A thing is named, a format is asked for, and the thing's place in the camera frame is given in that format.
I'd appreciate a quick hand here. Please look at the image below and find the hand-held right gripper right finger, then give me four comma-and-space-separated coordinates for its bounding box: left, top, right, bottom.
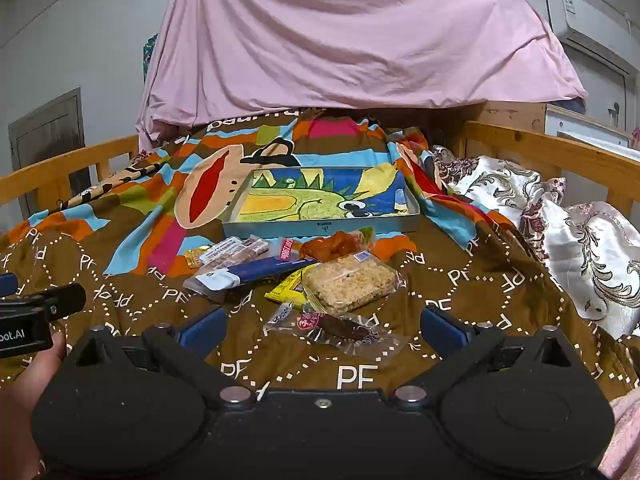
392, 304, 576, 406

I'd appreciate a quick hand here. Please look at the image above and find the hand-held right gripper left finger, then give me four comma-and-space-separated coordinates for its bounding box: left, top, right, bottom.
65, 305, 258, 408

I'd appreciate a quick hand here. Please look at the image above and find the gold snack packet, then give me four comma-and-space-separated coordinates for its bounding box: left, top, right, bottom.
182, 245, 213, 268

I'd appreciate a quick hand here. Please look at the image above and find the blue and white snack packet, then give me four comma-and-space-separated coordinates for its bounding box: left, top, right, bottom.
182, 255, 321, 303

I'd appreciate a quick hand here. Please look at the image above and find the white barcode snack packet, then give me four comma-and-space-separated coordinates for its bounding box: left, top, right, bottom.
199, 239, 246, 266

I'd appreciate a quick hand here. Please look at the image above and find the yellow snack packet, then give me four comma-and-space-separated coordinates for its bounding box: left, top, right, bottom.
265, 267, 313, 311

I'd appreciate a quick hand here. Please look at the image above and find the clear pastry packet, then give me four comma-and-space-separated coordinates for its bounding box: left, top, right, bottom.
240, 237, 273, 261

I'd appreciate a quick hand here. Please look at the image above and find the clear puffed rice cake packet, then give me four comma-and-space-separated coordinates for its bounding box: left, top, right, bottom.
300, 252, 408, 313

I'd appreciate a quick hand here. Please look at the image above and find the clear packet of orange snacks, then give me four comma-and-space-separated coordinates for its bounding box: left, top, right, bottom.
300, 227, 376, 263

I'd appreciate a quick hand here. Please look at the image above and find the person's left hand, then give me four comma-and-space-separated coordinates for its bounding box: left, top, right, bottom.
0, 332, 68, 480

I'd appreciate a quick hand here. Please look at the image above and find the colourful cartoon printed blanket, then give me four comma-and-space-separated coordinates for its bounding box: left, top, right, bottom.
0, 105, 640, 401

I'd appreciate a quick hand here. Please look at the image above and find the clear packet with dark snack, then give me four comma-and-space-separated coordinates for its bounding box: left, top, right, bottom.
262, 302, 406, 356

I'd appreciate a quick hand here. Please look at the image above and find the floral satin quilt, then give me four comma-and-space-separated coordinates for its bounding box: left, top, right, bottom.
432, 145, 640, 341

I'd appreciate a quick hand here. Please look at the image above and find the grey door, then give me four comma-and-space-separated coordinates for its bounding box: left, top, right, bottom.
7, 87, 93, 196

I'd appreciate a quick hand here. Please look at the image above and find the pink fuzzy cloth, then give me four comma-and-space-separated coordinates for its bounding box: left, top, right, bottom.
595, 390, 640, 480

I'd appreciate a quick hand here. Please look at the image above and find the wooden board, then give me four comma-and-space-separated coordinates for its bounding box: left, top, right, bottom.
480, 100, 548, 136

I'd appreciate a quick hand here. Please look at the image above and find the white cabinet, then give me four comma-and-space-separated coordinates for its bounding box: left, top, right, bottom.
545, 105, 633, 148

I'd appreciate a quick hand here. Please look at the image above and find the pink bed sheet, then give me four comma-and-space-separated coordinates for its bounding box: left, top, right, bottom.
135, 0, 588, 153

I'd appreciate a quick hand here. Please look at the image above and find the white air conditioner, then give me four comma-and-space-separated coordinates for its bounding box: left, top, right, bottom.
545, 0, 638, 76

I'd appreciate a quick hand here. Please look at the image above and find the green wall poster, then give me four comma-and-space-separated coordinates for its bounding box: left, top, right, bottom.
142, 34, 159, 81

